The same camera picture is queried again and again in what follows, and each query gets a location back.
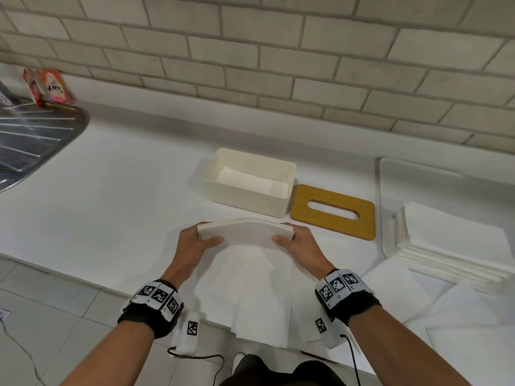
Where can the person's left thumb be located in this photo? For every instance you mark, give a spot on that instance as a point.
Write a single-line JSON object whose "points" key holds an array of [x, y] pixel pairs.
{"points": [[213, 241]]}

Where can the unfolded white tissue sheets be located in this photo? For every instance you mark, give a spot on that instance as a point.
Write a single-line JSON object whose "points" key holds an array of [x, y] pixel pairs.
{"points": [[257, 293]]}

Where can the person's right thumb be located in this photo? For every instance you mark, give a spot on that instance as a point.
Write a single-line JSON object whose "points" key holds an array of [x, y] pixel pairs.
{"points": [[283, 241]]}

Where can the stack of white tissues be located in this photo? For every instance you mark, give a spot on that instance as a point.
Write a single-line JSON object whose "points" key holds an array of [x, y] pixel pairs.
{"points": [[245, 233]]}

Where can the loose white napkin sheet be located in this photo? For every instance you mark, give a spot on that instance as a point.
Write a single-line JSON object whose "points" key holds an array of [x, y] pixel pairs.
{"points": [[474, 337], [396, 291]]}

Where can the white plastic tissue box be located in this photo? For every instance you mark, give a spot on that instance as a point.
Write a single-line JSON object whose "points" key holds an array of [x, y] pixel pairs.
{"points": [[249, 172]]}

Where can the white plastic tray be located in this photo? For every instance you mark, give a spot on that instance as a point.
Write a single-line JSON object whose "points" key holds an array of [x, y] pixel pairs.
{"points": [[422, 184]]}

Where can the right wrist band with markers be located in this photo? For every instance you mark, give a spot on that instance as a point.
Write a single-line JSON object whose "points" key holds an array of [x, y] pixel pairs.
{"points": [[346, 297]]}

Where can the person's black trousers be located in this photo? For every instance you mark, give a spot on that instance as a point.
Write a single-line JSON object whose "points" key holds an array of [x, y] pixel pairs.
{"points": [[277, 371]]}

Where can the person's left hand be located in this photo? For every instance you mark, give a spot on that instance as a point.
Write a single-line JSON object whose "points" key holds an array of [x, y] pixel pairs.
{"points": [[183, 253]]}

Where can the stainless steel sink drainboard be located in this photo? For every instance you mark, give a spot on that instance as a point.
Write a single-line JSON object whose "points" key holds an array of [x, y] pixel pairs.
{"points": [[32, 136]]}

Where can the marker tag on floor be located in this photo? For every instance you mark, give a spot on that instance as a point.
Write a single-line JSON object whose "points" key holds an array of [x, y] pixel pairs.
{"points": [[4, 315]]}

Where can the person's right hand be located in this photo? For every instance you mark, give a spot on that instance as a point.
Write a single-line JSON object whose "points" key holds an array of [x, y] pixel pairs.
{"points": [[305, 253]]}

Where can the orange detergent packet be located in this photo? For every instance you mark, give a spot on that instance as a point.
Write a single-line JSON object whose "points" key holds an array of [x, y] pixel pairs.
{"points": [[56, 87], [32, 86]]}

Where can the pile of folded white napkins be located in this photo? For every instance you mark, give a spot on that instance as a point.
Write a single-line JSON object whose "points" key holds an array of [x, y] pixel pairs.
{"points": [[450, 245]]}

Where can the wooden tissue box lid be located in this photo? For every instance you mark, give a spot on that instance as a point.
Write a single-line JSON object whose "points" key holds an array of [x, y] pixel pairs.
{"points": [[333, 211]]}

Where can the person's left forearm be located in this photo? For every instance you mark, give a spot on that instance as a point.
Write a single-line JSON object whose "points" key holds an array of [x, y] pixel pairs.
{"points": [[108, 357]]}

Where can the wrist band with markers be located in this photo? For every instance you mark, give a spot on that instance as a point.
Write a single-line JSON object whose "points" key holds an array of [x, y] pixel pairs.
{"points": [[157, 307], [346, 297]]}

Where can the person's right forearm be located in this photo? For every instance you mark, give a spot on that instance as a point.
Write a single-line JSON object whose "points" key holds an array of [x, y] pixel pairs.
{"points": [[402, 349]]}

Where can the left wrist band with markers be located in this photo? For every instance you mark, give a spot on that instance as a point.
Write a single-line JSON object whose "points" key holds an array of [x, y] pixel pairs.
{"points": [[157, 307]]}

